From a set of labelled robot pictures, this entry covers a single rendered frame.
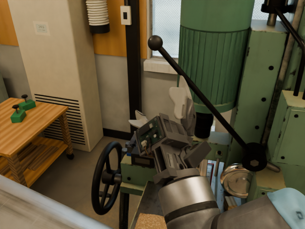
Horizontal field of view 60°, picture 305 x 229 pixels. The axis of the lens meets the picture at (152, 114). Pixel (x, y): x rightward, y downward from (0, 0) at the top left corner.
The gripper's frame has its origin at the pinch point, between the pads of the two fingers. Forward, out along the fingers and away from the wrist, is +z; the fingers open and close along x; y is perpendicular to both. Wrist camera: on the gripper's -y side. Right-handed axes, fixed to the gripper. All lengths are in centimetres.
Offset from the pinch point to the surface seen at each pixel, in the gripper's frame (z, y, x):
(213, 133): 1.4, -34.5, 6.9
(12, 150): 54, -21, 130
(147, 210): -15.3, -21.4, 30.6
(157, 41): 10.2, 2.8, -5.7
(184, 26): 16.5, -5.1, -9.8
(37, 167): 58, -51, 158
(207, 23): 12.2, -5.1, -14.8
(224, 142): -3.5, -33.9, 4.2
